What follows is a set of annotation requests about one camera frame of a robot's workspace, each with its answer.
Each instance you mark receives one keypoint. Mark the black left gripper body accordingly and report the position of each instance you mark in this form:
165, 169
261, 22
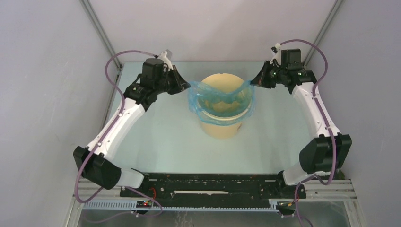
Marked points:
162, 84

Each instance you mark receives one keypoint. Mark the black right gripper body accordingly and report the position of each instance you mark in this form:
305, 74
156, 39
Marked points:
282, 71

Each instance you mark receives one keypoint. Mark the blue plastic trash bag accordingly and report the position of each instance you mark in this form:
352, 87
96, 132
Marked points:
217, 107

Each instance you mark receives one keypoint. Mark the yellow printed trash bin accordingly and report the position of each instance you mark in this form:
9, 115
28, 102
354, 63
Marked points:
226, 82

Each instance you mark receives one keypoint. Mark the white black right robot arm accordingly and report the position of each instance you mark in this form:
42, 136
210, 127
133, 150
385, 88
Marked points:
328, 148

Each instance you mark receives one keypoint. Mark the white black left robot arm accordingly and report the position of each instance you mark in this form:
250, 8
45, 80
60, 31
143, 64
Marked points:
95, 161

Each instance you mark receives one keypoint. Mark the small lit circuit board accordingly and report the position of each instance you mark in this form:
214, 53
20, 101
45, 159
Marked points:
144, 204

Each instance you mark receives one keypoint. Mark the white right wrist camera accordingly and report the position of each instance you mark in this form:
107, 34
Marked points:
276, 51

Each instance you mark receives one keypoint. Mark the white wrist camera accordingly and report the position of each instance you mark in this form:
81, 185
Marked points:
276, 51
165, 57

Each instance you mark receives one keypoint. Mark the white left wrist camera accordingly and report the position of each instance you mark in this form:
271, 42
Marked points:
165, 57

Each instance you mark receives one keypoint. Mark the aluminium corner frame right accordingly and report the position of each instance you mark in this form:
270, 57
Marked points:
324, 29

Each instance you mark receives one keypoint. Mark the aluminium corner frame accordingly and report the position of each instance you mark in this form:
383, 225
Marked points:
324, 29
92, 16

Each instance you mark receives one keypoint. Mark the aluminium corner frame left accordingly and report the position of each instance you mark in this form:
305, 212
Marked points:
92, 16

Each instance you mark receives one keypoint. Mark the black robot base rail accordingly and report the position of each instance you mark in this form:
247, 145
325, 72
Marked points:
225, 191

